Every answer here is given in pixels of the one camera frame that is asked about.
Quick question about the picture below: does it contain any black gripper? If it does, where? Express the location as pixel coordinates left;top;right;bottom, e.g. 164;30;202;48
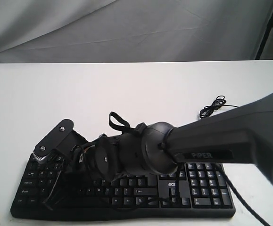
42;135;120;210

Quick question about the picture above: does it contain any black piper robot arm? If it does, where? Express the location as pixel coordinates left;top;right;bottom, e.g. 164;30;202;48
44;93;273;210

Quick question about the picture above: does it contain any black acer keyboard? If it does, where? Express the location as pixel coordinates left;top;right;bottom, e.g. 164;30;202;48
10;156;235;221

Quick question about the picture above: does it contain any grey backdrop cloth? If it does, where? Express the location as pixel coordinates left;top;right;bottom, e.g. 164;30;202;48
0;0;273;63

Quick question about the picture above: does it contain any black stand pole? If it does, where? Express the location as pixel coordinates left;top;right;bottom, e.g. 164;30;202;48
255;10;273;60

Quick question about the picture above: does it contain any black USB cable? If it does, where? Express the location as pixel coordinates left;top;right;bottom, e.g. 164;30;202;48
199;95;240;120

